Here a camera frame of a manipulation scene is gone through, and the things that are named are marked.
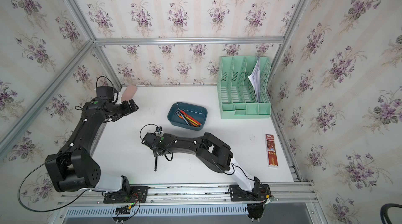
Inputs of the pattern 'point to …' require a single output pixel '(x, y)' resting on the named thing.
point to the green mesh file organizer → (237, 95)
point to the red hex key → (190, 118)
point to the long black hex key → (156, 162)
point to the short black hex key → (185, 119)
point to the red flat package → (271, 150)
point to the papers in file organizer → (254, 76)
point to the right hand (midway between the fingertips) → (161, 150)
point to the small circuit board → (125, 210)
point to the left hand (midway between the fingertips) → (132, 109)
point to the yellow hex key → (191, 120)
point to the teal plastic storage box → (174, 118)
